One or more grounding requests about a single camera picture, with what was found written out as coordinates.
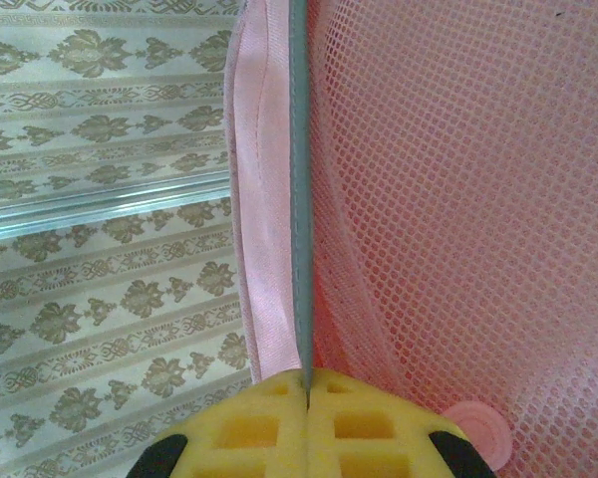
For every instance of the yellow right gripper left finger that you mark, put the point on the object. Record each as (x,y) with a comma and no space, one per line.
(239,438)

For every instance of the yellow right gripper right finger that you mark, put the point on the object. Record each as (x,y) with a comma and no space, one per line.
(369,438)

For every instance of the pink school backpack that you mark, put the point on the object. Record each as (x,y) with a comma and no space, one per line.
(428,199)

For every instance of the aluminium frame post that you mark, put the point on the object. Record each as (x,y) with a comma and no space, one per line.
(104,209)

